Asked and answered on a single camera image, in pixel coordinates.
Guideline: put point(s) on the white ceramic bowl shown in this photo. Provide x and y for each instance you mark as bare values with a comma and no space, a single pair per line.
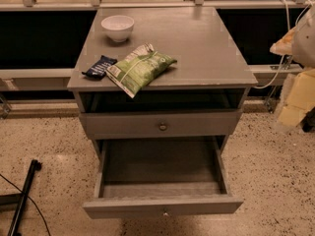
118,27

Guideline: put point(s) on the closed grey middle drawer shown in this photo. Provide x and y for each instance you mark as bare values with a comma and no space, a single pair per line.
100,126

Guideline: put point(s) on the dark blue snack bag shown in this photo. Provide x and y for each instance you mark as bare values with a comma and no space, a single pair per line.
98,70

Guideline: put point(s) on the round metal drawer knob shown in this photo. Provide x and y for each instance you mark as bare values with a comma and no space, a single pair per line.
162,126

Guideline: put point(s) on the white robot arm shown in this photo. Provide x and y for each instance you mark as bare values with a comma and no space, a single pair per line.
303,45

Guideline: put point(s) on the black metal stand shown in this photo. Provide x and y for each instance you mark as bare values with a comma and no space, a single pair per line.
18,201

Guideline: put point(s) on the green jalapeno chip bag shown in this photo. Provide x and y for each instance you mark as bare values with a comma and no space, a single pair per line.
139,68

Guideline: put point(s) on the open grey bottom drawer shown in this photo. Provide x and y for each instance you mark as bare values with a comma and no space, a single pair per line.
161,177

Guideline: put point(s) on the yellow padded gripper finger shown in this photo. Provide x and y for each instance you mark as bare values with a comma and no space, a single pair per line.
297,98
284,45

